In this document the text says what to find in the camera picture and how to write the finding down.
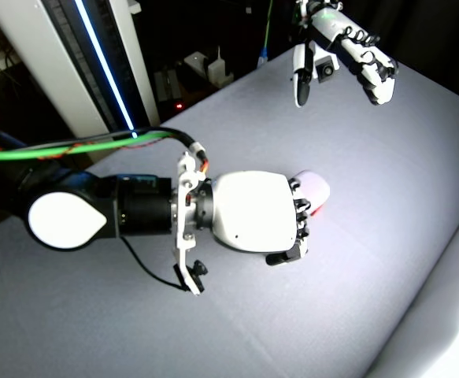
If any thick green cable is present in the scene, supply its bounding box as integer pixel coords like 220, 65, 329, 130
0, 132, 175, 161

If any black device with red light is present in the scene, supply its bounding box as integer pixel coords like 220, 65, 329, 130
153, 67, 185, 114

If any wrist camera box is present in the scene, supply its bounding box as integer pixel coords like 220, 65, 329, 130
314, 54, 341, 84

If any thin black cable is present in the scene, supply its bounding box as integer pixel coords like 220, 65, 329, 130
119, 235, 187, 293

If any white plastic bottle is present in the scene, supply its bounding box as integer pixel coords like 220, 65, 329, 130
207, 45, 235, 87

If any thin green cable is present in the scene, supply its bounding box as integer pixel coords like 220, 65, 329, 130
261, 0, 274, 52

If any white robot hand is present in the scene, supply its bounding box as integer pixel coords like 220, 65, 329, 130
210, 169, 313, 267
291, 0, 400, 108

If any white power adapter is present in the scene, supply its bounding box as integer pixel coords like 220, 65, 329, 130
183, 50, 211, 76

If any red black twisted wire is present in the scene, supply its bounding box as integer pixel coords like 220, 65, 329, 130
0, 135, 175, 161

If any white column with blue light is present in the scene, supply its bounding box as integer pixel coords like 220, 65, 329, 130
0, 0, 161, 139

